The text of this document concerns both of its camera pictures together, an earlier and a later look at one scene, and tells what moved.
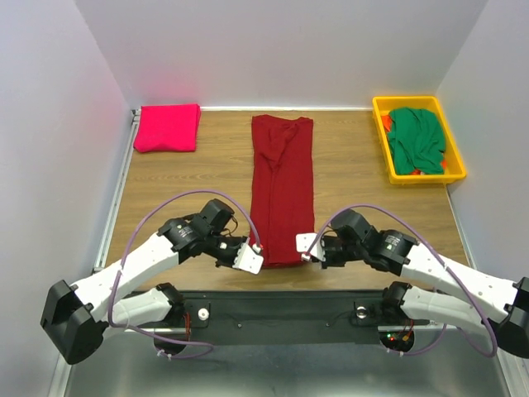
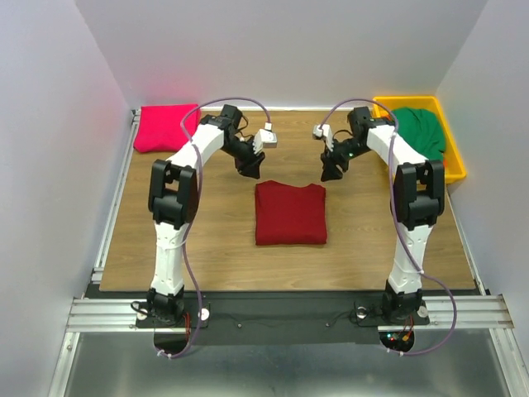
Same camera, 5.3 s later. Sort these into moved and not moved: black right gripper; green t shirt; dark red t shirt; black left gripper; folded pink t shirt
Moved: black left gripper; dark red t shirt; black right gripper
Not moved: green t shirt; folded pink t shirt
